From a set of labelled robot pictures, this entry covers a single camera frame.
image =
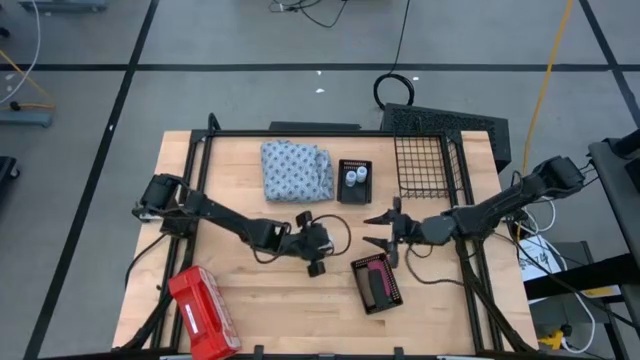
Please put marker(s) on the large black plastic basket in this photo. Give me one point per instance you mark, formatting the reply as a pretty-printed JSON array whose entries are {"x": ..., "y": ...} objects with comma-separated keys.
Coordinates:
[{"x": 395, "y": 300}]

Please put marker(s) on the big black perforated crate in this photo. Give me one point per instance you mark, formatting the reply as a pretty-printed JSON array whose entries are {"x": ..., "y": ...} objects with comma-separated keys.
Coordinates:
[{"x": 440, "y": 120}]

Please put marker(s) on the black bandage roll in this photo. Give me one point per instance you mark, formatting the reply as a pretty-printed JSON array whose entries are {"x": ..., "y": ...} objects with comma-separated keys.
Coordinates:
[{"x": 378, "y": 290}]

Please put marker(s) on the black aluminium table frame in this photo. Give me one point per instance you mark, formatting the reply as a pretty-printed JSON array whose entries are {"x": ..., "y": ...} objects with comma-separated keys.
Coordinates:
[{"x": 325, "y": 133}]

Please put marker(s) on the pink bandage roll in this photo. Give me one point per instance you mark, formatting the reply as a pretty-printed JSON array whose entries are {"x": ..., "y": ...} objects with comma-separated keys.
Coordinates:
[{"x": 379, "y": 262}]

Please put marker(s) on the black shelf board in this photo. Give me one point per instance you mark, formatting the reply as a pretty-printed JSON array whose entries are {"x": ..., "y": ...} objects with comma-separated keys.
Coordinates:
[{"x": 600, "y": 275}]

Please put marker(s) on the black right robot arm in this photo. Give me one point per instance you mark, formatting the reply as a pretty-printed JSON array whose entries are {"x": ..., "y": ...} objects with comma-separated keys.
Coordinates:
[{"x": 500, "y": 207}]

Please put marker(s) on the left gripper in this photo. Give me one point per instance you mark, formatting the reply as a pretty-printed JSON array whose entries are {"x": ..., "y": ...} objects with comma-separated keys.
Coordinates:
[{"x": 305, "y": 242}]

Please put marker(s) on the small translucent white bottle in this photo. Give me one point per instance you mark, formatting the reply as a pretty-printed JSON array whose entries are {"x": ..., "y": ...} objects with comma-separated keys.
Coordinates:
[{"x": 361, "y": 173}]

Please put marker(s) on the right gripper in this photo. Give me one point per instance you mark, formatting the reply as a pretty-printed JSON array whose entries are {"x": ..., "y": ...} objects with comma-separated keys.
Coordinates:
[{"x": 411, "y": 231}]

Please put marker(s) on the yellow plug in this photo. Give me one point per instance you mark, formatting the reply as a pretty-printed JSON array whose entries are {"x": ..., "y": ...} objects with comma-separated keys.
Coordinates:
[{"x": 552, "y": 340}]

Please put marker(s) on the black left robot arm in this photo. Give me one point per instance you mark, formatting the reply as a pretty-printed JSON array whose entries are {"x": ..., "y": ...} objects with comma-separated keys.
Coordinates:
[{"x": 230, "y": 220}]

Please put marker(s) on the tan bandage roll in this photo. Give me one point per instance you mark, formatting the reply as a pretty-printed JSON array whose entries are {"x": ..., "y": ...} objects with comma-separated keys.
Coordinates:
[{"x": 366, "y": 292}]

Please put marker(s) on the small black plastic basket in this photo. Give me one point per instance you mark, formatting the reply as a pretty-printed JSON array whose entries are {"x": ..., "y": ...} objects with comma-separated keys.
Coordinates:
[{"x": 355, "y": 195}]

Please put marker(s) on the black caster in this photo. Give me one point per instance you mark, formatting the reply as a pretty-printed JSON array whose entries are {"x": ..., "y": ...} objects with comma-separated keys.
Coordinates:
[{"x": 7, "y": 167}]

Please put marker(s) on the white printed paper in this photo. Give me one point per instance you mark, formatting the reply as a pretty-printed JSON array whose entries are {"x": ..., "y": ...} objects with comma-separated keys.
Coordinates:
[{"x": 537, "y": 260}]

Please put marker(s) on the dark grey desk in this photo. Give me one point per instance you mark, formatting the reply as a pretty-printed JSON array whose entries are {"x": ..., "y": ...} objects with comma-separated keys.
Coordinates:
[{"x": 615, "y": 190}]

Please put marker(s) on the grey metal base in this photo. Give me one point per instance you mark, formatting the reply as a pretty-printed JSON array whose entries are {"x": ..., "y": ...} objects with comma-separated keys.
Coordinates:
[
  {"x": 25, "y": 119},
  {"x": 60, "y": 5}
]

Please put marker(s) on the red first aid kit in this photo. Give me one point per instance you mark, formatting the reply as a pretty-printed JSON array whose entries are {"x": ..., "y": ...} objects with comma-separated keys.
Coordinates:
[{"x": 202, "y": 312}]

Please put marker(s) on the grey patterned cloth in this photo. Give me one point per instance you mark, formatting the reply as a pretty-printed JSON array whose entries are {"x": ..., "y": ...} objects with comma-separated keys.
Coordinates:
[{"x": 297, "y": 170}]

